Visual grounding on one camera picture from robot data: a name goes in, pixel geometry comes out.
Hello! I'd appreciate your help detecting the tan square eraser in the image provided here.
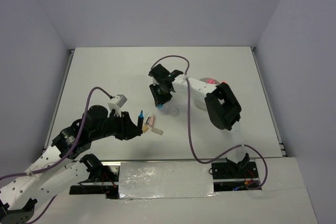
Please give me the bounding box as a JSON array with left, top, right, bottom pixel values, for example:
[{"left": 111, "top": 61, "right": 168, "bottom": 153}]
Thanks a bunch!
[{"left": 142, "top": 125, "right": 149, "bottom": 133}]

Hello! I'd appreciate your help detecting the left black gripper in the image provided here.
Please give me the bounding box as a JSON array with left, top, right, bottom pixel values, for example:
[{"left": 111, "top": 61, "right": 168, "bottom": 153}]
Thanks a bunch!
[{"left": 91, "top": 110, "right": 144, "bottom": 140}]

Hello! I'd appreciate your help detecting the pink glue bottle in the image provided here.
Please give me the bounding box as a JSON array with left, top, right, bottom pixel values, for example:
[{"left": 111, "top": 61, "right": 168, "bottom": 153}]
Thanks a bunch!
[{"left": 207, "top": 79, "right": 216, "bottom": 84}]

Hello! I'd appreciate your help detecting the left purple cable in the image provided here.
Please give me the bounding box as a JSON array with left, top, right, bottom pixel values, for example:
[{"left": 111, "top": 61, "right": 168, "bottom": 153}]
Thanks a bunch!
[{"left": 0, "top": 86, "right": 115, "bottom": 224}]

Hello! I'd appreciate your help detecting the white small eraser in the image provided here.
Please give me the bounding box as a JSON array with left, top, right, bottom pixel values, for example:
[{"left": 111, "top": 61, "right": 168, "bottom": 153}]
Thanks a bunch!
[{"left": 145, "top": 116, "right": 151, "bottom": 125}]

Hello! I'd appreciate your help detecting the grey rectangular eraser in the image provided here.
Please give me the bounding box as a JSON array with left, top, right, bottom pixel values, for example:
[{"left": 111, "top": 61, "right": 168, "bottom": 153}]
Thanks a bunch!
[{"left": 151, "top": 127, "right": 163, "bottom": 135}]

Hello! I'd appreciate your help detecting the pink eraser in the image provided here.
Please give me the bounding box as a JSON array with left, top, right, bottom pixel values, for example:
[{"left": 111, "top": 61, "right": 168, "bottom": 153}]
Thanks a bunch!
[{"left": 149, "top": 114, "right": 155, "bottom": 127}]

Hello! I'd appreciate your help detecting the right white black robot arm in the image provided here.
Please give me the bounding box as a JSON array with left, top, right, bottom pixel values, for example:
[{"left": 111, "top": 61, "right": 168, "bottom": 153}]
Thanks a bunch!
[{"left": 149, "top": 64, "right": 243, "bottom": 164}]

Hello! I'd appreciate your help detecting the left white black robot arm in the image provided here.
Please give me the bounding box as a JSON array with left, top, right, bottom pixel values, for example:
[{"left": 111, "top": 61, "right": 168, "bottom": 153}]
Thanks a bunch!
[{"left": 1, "top": 104, "right": 144, "bottom": 223}]

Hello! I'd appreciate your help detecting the black mounting rail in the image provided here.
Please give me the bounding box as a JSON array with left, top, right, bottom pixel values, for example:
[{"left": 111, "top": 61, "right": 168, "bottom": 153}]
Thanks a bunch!
[{"left": 69, "top": 161, "right": 262, "bottom": 200}]

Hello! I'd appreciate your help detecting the blue black highlighter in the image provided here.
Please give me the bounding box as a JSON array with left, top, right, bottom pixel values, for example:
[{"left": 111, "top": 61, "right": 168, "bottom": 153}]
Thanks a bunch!
[{"left": 138, "top": 110, "right": 144, "bottom": 129}]

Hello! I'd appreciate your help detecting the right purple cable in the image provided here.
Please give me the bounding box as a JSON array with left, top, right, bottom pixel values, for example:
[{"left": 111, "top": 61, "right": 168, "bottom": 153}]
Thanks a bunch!
[{"left": 151, "top": 55, "right": 268, "bottom": 190}]

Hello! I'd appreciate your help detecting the purple cable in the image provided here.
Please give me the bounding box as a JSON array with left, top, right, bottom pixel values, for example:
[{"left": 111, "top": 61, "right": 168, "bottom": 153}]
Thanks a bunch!
[
  {"left": 151, "top": 55, "right": 268, "bottom": 190},
  {"left": 0, "top": 86, "right": 115, "bottom": 224}
]

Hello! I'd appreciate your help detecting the clear tape roll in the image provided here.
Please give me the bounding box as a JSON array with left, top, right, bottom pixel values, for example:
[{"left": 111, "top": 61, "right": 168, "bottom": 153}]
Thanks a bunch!
[{"left": 169, "top": 106, "right": 179, "bottom": 116}]

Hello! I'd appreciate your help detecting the silver foil sheet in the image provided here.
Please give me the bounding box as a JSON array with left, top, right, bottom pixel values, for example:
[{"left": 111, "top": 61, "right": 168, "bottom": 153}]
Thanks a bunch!
[{"left": 119, "top": 161, "right": 216, "bottom": 199}]

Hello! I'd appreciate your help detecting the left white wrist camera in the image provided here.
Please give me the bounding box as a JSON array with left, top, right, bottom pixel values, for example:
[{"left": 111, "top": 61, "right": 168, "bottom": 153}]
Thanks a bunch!
[{"left": 108, "top": 94, "right": 128, "bottom": 117}]

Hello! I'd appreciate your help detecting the white round divided container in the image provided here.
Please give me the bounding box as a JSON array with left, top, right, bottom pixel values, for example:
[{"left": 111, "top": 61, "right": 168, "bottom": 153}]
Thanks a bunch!
[{"left": 193, "top": 78, "right": 220, "bottom": 111}]

